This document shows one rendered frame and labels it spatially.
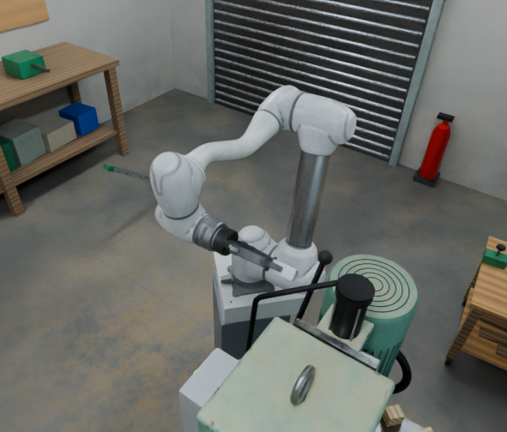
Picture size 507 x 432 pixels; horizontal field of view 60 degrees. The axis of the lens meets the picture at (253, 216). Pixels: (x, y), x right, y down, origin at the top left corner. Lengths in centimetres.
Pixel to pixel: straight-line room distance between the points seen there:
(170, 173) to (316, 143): 58
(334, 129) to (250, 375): 93
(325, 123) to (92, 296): 195
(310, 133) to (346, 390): 94
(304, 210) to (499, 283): 126
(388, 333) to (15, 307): 248
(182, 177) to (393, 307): 57
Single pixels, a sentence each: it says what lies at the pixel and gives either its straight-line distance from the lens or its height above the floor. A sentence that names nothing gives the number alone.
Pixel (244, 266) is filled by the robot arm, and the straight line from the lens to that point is 179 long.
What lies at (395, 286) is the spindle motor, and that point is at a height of 151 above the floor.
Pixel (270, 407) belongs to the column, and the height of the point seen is 152.
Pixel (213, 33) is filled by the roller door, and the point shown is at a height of 74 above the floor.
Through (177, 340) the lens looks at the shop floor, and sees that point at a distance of 262.
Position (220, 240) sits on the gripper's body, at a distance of 117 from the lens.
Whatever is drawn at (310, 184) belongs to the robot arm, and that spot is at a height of 125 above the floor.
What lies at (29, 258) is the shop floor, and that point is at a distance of 330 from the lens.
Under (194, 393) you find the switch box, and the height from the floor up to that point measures 148.
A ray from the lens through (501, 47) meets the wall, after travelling 377.
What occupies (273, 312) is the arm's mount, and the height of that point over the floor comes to 63.
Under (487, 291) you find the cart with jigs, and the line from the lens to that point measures 247.
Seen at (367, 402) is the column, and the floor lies 152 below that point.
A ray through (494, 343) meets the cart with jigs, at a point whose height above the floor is 18.
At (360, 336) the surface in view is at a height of 152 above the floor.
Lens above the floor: 214
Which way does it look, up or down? 39 degrees down
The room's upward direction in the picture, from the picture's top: 3 degrees clockwise
